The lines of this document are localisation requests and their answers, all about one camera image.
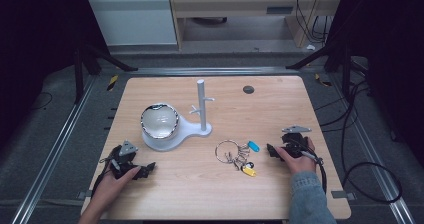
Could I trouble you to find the yellow black striped tape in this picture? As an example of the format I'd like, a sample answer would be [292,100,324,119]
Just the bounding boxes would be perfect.
[314,72,333,88]
[106,74,120,92]

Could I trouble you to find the left hand-held gripper black cable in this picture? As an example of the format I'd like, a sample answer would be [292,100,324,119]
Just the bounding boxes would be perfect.
[90,155,121,198]

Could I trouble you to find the dark curtain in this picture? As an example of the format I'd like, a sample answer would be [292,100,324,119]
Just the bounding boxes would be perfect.
[0,0,103,148]
[333,0,424,167]

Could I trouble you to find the person's left hand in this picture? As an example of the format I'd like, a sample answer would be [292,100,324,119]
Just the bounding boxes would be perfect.
[89,165,143,213]

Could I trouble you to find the white cabinet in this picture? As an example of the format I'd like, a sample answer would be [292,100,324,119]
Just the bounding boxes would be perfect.
[86,0,178,47]

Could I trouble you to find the looped black floor cable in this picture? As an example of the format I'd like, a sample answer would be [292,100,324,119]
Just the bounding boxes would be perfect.
[340,79,403,204]

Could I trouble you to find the hand-held gripper black cable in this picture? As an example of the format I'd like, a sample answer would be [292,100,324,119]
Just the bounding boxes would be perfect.
[288,137,329,195]
[90,155,121,198]

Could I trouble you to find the black stand legs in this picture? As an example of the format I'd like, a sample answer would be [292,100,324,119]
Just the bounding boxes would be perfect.
[73,43,139,105]
[285,39,354,101]

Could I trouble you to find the person's right hand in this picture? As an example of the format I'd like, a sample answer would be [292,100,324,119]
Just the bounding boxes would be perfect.
[273,136,317,176]

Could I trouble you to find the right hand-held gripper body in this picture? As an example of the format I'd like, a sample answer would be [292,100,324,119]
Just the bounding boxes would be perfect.
[281,125,313,159]

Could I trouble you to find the hanging black desk cables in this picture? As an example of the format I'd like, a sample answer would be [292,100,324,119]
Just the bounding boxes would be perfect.
[294,0,335,46]

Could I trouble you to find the aluminium floor rail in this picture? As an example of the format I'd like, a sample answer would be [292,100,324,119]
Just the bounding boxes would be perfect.
[327,73,417,224]
[10,75,98,224]
[127,66,302,77]

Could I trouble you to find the key ring with coloured tags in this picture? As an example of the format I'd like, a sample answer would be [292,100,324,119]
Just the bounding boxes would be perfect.
[214,139,261,178]

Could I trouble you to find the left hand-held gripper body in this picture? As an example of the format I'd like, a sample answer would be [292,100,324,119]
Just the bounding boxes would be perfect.
[108,139,144,181]

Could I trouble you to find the white key stand with pegs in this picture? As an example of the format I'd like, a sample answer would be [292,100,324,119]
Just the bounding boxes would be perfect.
[141,78,214,153]

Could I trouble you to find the thin black floor cable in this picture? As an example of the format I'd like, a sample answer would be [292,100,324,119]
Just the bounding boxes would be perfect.
[30,91,54,111]

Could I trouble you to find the light wooden desk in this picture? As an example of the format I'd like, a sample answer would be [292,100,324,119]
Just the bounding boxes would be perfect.
[168,0,345,50]

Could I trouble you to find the shiny silver metal bowl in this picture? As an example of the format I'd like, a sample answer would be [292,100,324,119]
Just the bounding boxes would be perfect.
[140,102,180,141]

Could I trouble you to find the right hand-held gripper black cable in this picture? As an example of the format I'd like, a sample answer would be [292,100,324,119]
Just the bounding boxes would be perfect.
[288,137,329,195]

